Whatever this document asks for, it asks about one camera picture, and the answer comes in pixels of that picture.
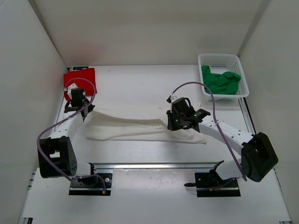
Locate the aluminium table frame rail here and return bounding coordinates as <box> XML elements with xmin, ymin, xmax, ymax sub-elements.
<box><xmin>238</xmin><ymin>97</ymin><xmax>267</xmax><ymax>169</ymax></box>

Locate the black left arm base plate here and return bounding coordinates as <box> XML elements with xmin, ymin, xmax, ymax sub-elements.
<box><xmin>69</xmin><ymin>169</ymin><xmax>113</xmax><ymax>196</ymax></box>

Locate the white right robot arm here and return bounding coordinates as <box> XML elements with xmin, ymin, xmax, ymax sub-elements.
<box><xmin>166</xmin><ymin>98</ymin><xmax>278</xmax><ymax>182</ymax></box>

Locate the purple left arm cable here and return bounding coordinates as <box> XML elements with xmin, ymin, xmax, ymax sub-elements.
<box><xmin>37</xmin><ymin>77</ymin><xmax>107</xmax><ymax>193</ymax></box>

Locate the green t-shirt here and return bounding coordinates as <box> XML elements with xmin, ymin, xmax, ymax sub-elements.
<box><xmin>201</xmin><ymin>65</ymin><xmax>241</xmax><ymax>95</ymax></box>

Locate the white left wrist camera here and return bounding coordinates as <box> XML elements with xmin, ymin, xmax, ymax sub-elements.
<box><xmin>64</xmin><ymin>83</ymin><xmax>78</xmax><ymax>100</ymax></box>

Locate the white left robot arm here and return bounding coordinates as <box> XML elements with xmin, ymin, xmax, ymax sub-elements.
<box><xmin>37</xmin><ymin>88</ymin><xmax>94</xmax><ymax>178</ymax></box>

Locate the white plastic laundry basket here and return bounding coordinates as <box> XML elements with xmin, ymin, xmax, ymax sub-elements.
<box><xmin>198</xmin><ymin>53</ymin><xmax>250</xmax><ymax>102</ymax></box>

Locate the small dark table label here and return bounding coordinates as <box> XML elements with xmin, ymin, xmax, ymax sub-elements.
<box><xmin>72</xmin><ymin>66</ymin><xmax>89</xmax><ymax>70</ymax></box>

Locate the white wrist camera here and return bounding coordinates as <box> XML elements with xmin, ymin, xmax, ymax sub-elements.
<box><xmin>64</xmin><ymin>83</ymin><xmax>78</xmax><ymax>100</ymax></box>
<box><xmin>166</xmin><ymin>95</ymin><xmax>177</xmax><ymax>104</ymax></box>

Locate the white t-shirt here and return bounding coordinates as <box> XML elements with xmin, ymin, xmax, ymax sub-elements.
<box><xmin>85</xmin><ymin>103</ymin><xmax>207</xmax><ymax>144</ymax></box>

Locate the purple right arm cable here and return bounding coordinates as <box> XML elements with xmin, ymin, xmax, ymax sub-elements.
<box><xmin>170</xmin><ymin>81</ymin><xmax>248</xmax><ymax>192</ymax></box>

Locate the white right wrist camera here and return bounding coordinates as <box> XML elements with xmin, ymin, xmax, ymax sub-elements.
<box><xmin>166</xmin><ymin>95</ymin><xmax>177</xmax><ymax>104</ymax></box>

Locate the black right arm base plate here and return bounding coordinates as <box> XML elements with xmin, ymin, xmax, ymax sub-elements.
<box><xmin>184</xmin><ymin>173</ymin><xmax>241</xmax><ymax>197</ymax></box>

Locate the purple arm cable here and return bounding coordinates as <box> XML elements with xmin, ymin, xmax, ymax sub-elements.
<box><xmin>37</xmin><ymin>77</ymin><xmax>107</xmax><ymax>193</ymax></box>
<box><xmin>170</xmin><ymin>81</ymin><xmax>248</xmax><ymax>192</ymax></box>

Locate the red t-shirt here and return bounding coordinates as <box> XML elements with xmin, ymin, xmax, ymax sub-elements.
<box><xmin>64</xmin><ymin>68</ymin><xmax>97</xmax><ymax>96</ymax></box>

